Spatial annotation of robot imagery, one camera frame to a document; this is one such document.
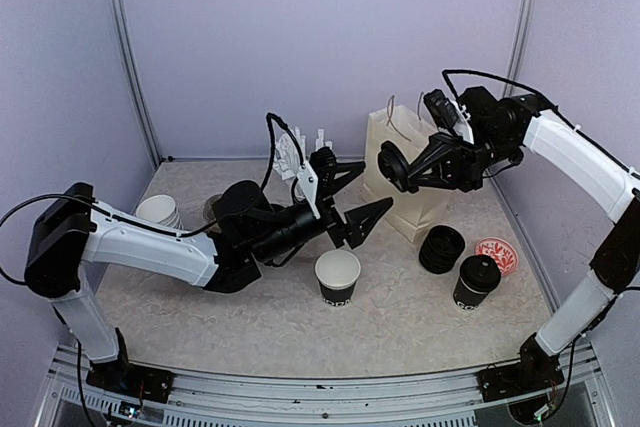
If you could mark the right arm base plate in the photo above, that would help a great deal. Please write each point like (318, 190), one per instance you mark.
(511, 380)

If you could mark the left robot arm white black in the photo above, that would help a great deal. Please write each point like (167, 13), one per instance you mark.
(247, 231)

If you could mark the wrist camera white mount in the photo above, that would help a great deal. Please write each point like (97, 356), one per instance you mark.
(448, 116)
(308, 182)

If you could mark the black paper coffee cup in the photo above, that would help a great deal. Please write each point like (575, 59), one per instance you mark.
(465, 298)

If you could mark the red patterned white bowl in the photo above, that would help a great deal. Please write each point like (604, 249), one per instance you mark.
(503, 253)

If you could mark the stack of paper cups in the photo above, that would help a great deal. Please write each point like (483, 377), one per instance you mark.
(160, 209)

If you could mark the black plastic cup lid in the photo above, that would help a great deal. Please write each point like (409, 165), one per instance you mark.
(480, 273)

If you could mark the aluminium front frame rail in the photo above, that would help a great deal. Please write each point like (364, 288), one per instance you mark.
(199, 398)

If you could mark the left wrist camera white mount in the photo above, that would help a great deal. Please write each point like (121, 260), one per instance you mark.
(308, 182)

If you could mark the cup holding white straws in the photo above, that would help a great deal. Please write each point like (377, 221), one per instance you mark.
(286, 163)

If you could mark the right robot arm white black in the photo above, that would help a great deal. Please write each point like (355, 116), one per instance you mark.
(478, 131)

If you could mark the cream paper takeout bag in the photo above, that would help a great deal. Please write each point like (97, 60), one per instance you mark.
(411, 214)

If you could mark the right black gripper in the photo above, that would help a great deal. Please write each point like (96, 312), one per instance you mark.
(464, 168)

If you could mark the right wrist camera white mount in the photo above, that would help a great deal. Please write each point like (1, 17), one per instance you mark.
(448, 116)

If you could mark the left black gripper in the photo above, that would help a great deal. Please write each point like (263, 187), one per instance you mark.
(353, 229)

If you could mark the stack of black lids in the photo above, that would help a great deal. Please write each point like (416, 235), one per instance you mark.
(440, 249)

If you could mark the brown pulp cup carrier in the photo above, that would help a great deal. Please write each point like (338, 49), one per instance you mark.
(208, 208)

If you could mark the right aluminium corner post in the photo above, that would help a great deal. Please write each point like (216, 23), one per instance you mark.
(518, 50)

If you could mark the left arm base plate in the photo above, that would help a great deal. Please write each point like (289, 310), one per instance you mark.
(136, 381)

